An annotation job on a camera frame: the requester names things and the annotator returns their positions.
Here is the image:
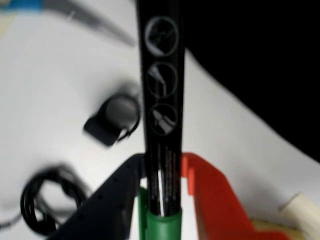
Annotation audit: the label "black coiled USB cable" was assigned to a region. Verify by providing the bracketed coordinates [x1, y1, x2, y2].
[0, 162, 89, 237]

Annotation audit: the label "blue-handled scissors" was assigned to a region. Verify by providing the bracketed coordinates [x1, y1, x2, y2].
[0, 0, 136, 48]

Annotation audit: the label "yellow perforated base block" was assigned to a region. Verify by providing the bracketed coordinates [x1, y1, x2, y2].
[249, 216, 302, 240]

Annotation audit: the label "black ring strap clip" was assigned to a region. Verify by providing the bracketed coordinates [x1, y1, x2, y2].
[83, 85, 141, 149]

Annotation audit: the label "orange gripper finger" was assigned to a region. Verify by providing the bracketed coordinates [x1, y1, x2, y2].
[180, 151, 291, 240]

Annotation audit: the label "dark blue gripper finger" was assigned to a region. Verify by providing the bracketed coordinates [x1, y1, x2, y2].
[46, 153, 147, 240]

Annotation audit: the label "green marker with black barrel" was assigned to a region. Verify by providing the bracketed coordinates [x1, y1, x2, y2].
[135, 0, 185, 240]

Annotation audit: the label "white plastic cylinder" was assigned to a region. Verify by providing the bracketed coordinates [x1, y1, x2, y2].
[277, 191, 320, 232]

